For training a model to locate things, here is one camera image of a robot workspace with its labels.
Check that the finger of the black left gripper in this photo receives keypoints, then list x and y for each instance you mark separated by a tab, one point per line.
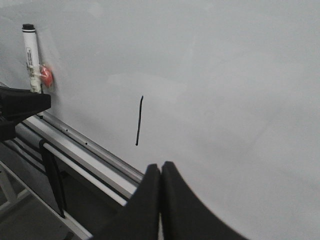
17	105

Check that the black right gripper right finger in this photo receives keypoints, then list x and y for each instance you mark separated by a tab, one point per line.
183	214

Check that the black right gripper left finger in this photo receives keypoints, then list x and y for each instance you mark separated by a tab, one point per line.
139	218

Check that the red round magnet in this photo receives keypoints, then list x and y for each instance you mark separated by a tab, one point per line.
46	76

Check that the white whiteboard marker pen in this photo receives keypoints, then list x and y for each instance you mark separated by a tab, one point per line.
32	57

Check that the white whiteboard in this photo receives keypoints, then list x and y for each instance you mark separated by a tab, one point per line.
228	90

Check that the white horizontal rod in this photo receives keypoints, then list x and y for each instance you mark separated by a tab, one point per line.
84	173

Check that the white stand crossbar frame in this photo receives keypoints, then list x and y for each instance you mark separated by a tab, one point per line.
25	165

